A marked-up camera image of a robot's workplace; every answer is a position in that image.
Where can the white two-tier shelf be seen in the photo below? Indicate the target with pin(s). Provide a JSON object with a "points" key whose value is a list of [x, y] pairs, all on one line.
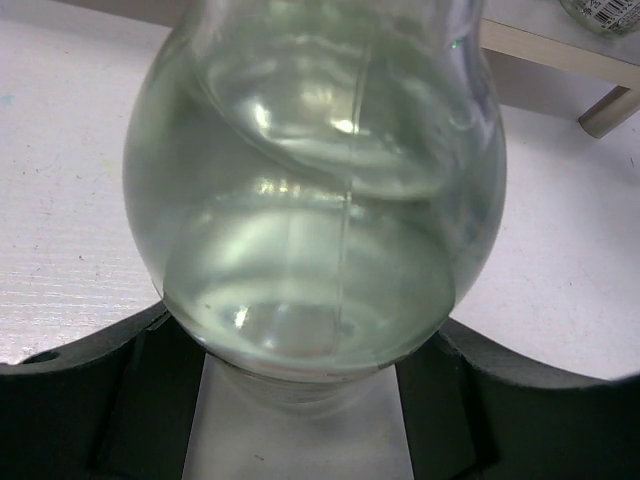
{"points": [[545, 33]]}

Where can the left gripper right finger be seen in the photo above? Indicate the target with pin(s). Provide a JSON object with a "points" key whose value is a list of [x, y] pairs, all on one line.
{"points": [[474, 409]]}

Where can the green-cap glass bottle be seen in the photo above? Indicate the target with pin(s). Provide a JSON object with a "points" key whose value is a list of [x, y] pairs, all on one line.
{"points": [[313, 186], [612, 18]]}

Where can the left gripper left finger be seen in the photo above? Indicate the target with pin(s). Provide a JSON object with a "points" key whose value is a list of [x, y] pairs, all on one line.
{"points": [[117, 404]]}

